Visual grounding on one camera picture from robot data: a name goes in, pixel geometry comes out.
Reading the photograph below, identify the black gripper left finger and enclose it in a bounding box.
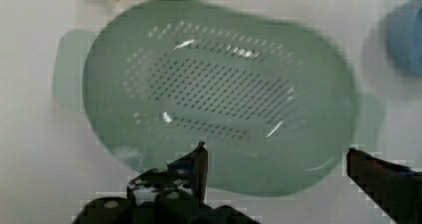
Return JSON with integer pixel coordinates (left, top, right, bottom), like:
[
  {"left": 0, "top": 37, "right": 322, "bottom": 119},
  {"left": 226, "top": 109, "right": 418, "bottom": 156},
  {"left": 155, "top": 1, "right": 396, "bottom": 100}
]
[{"left": 167, "top": 141, "right": 208, "bottom": 201}]

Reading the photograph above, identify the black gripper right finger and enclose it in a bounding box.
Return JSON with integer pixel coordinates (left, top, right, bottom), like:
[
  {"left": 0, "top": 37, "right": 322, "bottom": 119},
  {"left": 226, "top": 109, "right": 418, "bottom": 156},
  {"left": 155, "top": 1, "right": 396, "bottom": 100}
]
[{"left": 346, "top": 148, "right": 422, "bottom": 224}]

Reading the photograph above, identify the green plastic strainer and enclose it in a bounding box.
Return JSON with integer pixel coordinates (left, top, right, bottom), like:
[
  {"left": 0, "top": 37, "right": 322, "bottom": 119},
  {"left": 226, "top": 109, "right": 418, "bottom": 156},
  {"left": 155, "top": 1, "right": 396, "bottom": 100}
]
[{"left": 53, "top": 0, "right": 385, "bottom": 197}]

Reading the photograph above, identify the blue plastic cup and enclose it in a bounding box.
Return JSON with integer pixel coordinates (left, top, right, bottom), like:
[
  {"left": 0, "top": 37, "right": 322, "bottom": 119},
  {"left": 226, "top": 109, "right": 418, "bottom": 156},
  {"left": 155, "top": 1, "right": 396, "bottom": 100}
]
[{"left": 386, "top": 0, "right": 422, "bottom": 77}]

